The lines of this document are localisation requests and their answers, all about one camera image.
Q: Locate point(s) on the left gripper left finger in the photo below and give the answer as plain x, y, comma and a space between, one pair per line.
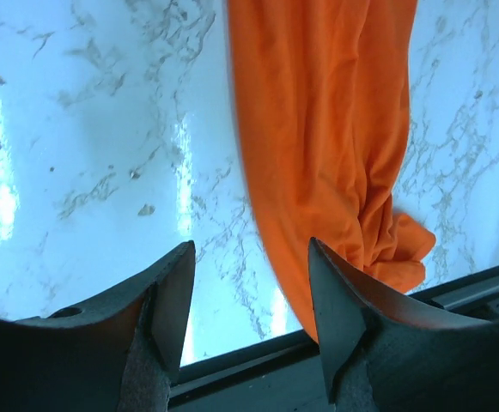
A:
119, 350

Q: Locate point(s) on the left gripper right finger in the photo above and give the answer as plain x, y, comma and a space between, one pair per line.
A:
380, 350

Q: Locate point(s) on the orange t shirt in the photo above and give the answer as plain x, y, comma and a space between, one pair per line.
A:
322, 98

